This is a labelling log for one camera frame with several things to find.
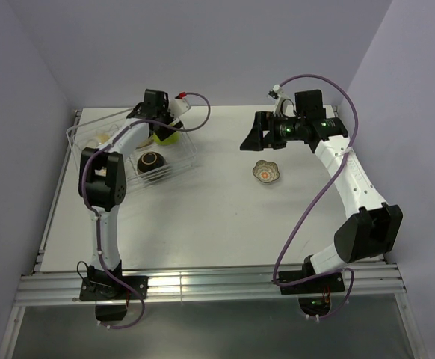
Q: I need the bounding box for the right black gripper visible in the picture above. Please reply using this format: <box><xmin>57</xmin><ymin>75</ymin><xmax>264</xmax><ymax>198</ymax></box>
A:
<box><xmin>240</xmin><ymin>111</ymin><xmax>306</xmax><ymax>151</ymax></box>

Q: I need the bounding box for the dark brown glazed bowl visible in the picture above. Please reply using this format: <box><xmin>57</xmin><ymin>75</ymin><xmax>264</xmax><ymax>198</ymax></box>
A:
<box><xmin>137</xmin><ymin>151</ymin><xmax>167</xmax><ymax>182</ymax></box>

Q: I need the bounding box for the small scalloped floral dish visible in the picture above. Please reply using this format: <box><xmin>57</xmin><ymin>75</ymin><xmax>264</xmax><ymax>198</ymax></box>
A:
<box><xmin>252</xmin><ymin>160</ymin><xmax>280</xmax><ymax>185</ymax></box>

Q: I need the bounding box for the green and white bowl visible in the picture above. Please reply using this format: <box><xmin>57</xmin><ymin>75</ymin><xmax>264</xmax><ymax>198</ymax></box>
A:
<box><xmin>152</xmin><ymin>132</ymin><xmax>180</xmax><ymax>146</ymax></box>

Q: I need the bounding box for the tan wooden bowl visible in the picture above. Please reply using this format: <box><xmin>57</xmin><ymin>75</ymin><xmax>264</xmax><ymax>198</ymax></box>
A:
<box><xmin>137</xmin><ymin>138</ymin><xmax>154</xmax><ymax>149</ymax></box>

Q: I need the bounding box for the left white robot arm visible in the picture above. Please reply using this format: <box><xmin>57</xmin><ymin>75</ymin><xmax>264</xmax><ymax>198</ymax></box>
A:
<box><xmin>78</xmin><ymin>90</ymin><xmax>190</xmax><ymax>298</ymax></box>

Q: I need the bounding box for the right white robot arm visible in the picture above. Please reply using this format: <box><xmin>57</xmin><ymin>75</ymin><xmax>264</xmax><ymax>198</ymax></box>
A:
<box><xmin>240</xmin><ymin>85</ymin><xmax>403</xmax><ymax>292</ymax></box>

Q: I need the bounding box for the clear wire dish rack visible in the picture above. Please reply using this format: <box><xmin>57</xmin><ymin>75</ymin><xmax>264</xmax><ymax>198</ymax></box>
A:
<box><xmin>67</xmin><ymin>109</ymin><xmax>197</xmax><ymax>194</ymax></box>

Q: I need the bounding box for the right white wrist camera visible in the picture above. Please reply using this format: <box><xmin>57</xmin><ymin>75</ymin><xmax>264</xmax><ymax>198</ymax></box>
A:
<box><xmin>268</xmin><ymin>85</ymin><xmax>294</xmax><ymax>117</ymax></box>

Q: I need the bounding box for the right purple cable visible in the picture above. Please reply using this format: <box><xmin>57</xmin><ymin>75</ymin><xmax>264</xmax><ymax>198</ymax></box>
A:
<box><xmin>271</xmin><ymin>73</ymin><xmax>360</xmax><ymax>319</ymax></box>

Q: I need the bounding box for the purple cable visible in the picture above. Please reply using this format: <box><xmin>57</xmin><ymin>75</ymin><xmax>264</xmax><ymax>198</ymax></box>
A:
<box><xmin>271</xmin><ymin>73</ymin><xmax>360</xmax><ymax>319</ymax></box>
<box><xmin>81</xmin><ymin>91</ymin><xmax>211</xmax><ymax>330</ymax></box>

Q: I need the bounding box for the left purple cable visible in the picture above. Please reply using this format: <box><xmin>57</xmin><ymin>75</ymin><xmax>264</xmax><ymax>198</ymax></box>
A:
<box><xmin>81</xmin><ymin>91</ymin><xmax>211</xmax><ymax>330</ymax></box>

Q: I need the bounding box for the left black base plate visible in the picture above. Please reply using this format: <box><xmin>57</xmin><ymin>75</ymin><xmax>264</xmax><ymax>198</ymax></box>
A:
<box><xmin>78</xmin><ymin>275</ymin><xmax>149</xmax><ymax>302</ymax></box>

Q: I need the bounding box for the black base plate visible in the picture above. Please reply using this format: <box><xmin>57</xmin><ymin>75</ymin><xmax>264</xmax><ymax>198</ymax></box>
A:
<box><xmin>78</xmin><ymin>275</ymin><xmax>149</xmax><ymax>302</ymax></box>
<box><xmin>277</xmin><ymin>270</ymin><xmax>345</xmax><ymax>295</ymax></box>

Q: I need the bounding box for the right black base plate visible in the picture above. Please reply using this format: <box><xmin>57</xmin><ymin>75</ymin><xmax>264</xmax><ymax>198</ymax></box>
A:
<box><xmin>277</xmin><ymin>270</ymin><xmax>345</xmax><ymax>295</ymax></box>

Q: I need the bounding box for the aluminium rail frame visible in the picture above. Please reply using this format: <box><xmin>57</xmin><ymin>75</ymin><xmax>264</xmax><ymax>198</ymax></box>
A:
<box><xmin>0</xmin><ymin>263</ymin><xmax>428</xmax><ymax>359</ymax></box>

